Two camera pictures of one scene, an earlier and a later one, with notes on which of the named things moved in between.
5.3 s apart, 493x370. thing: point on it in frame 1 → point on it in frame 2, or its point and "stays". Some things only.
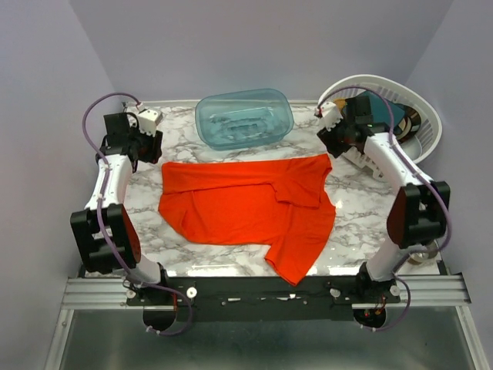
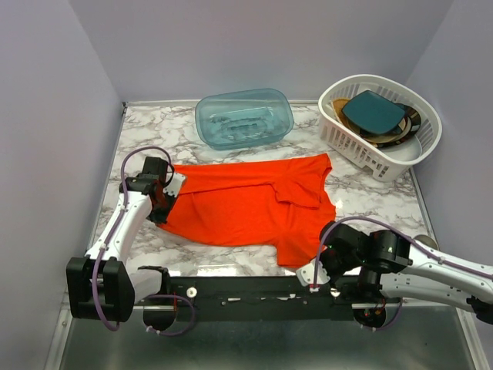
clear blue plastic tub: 239,119 stays
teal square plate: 383,109 stays
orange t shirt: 282,204 stays
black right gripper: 326,137 → 332,275
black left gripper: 155,142 → 162,216
